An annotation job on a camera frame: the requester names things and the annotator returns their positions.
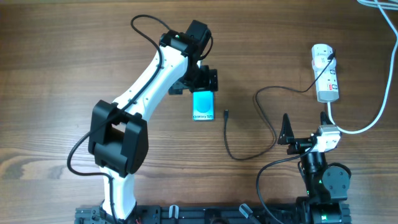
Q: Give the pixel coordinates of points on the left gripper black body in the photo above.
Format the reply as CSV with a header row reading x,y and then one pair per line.
x,y
197,79

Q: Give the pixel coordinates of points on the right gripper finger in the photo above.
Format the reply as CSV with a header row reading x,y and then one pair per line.
x,y
286,135
324,119

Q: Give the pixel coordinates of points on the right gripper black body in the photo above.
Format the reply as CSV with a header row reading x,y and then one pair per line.
x,y
299,145

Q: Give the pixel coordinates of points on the smartphone with teal screen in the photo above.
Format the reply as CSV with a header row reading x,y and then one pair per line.
x,y
203,106

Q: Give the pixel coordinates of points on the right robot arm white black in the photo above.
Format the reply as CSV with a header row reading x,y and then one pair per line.
x,y
327,184

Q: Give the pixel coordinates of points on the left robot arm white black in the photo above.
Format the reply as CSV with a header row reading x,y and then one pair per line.
x,y
119,139

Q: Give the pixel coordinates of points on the white charger adapter plug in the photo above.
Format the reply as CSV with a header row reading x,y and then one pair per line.
x,y
320,62

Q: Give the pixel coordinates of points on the white power strip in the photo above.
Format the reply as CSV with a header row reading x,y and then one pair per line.
x,y
326,84

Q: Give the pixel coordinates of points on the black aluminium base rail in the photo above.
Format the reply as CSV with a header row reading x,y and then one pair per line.
x,y
280,213

